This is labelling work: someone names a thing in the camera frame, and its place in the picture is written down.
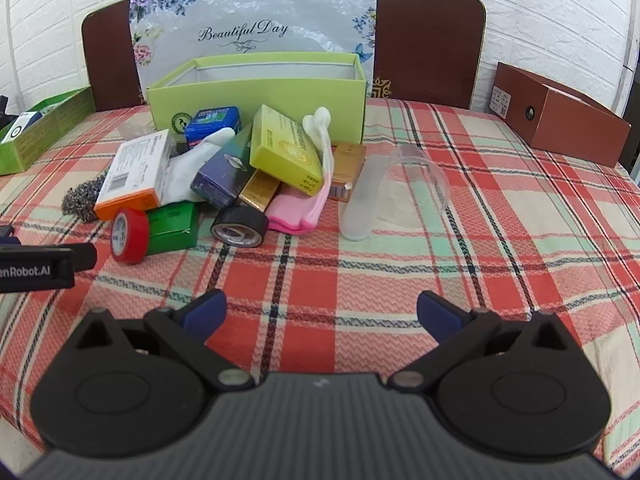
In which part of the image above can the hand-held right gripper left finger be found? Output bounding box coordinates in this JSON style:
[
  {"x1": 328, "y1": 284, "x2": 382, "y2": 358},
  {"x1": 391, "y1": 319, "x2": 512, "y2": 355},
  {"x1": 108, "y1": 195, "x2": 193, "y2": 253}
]
[{"x1": 74, "y1": 288, "x2": 257, "y2": 395}]

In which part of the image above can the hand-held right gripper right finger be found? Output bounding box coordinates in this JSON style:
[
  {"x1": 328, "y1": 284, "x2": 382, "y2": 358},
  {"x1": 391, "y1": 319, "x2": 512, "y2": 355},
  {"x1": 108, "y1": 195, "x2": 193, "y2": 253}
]
[{"x1": 386, "y1": 290, "x2": 574, "y2": 395}]

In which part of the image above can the red tape roll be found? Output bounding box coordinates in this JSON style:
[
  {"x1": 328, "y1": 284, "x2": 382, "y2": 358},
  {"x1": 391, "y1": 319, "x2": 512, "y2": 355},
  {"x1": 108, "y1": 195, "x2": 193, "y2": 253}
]
[{"x1": 110, "y1": 206, "x2": 151, "y2": 266}]

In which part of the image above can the steel wool scourer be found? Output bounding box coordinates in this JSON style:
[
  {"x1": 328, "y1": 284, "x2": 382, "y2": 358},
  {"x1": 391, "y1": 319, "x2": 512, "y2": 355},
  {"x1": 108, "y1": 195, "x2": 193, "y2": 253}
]
[{"x1": 61, "y1": 172, "x2": 108, "y2": 222}]

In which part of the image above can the white and orange box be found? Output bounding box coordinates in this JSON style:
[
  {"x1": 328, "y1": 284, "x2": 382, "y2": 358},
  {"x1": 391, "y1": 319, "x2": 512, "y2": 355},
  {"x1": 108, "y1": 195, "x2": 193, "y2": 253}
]
[{"x1": 93, "y1": 130, "x2": 173, "y2": 222}]

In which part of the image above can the black tape roll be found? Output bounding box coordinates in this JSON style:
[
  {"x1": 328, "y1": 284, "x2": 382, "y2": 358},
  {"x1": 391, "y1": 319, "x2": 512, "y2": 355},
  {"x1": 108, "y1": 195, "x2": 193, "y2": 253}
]
[{"x1": 210, "y1": 204, "x2": 270, "y2": 249}]

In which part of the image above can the white glove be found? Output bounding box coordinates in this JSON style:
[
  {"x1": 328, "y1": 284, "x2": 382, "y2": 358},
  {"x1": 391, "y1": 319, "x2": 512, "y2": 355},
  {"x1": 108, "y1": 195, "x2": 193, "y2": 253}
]
[{"x1": 157, "y1": 127, "x2": 236, "y2": 206}]

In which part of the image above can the pink cloth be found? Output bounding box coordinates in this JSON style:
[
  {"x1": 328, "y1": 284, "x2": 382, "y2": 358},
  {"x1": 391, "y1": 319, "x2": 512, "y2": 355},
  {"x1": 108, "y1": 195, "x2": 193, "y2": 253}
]
[{"x1": 265, "y1": 170, "x2": 333, "y2": 234}]

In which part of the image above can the clear plastic cup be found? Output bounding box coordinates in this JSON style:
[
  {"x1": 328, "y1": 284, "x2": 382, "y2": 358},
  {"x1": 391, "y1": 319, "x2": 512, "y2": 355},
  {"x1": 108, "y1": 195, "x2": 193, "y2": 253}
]
[{"x1": 377, "y1": 144, "x2": 450, "y2": 228}]

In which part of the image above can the dark blue box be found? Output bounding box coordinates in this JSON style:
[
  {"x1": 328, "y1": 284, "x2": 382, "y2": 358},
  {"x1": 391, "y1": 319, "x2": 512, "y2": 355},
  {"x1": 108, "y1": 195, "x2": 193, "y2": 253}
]
[{"x1": 190, "y1": 122, "x2": 256, "y2": 210}]

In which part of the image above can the frosted plastic case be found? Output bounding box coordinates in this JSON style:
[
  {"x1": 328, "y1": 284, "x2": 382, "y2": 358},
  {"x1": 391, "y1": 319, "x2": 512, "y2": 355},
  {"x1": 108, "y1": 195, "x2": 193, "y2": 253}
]
[{"x1": 341, "y1": 154, "x2": 390, "y2": 241}]

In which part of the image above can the orange gold box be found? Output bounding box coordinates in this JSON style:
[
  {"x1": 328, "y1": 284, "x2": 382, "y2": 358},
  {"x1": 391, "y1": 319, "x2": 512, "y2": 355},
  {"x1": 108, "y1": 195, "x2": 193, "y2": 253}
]
[{"x1": 330, "y1": 143, "x2": 367, "y2": 203}]

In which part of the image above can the yellow-green box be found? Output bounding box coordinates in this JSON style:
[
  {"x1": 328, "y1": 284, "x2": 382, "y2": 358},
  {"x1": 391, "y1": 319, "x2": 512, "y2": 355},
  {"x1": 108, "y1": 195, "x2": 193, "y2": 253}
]
[{"x1": 249, "y1": 105, "x2": 333, "y2": 197}]

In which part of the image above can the light green cardboard box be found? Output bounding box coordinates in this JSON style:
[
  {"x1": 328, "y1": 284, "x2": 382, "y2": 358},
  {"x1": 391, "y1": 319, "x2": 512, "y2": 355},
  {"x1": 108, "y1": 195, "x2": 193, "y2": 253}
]
[{"x1": 145, "y1": 52, "x2": 368, "y2": 146}]

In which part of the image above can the red plaid bed sheet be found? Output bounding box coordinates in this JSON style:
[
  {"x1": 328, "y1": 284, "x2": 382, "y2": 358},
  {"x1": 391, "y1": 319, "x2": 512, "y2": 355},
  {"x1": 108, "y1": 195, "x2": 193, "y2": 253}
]
[{"x1": 0, "y1": 97, "x2": 640, "y2": 480}]

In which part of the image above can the white and blue packet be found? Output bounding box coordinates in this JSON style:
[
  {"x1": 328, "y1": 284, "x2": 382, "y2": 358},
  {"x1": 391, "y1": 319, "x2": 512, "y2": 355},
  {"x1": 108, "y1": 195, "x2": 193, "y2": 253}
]
[{"x1": 0, "y1": 111, "x2": 45, "y2": 145}]

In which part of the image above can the green cardboard tray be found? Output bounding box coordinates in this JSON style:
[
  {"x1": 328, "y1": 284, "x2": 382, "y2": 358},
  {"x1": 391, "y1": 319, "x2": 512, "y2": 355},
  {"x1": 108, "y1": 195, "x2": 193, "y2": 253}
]
[{"x1": 0, "y1": 86, "x2": 97, "y2": 177}]

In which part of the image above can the brown cardboard box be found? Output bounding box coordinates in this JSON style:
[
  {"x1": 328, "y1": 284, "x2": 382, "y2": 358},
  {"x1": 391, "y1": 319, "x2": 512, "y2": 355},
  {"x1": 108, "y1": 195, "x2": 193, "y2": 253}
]
[{"x1": 492, "y1": 62, "x2": 632, "y2": 168}]

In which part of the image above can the brown wooden headboard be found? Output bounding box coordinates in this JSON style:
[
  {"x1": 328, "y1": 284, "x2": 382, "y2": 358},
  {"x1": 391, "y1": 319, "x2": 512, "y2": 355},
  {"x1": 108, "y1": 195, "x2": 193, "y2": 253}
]
[{"x1": 81, "y1": 0, "x2": 487, "y2": 111}]

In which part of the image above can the floral plastic bag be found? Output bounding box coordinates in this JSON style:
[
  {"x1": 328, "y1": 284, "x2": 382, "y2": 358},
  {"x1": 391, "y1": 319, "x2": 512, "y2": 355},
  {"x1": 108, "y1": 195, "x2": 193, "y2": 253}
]
[{"x1": 129, "y1": 0, "x2": 378, "y2": 98}]

